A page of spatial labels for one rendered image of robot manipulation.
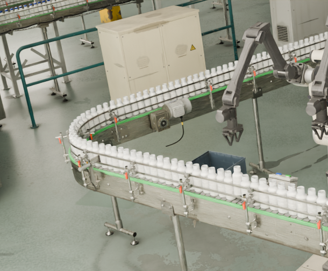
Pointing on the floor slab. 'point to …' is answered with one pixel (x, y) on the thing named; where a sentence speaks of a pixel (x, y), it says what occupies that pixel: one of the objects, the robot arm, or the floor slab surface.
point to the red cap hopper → (25, 59)
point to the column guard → (108, 16)
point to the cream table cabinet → (151, 50)
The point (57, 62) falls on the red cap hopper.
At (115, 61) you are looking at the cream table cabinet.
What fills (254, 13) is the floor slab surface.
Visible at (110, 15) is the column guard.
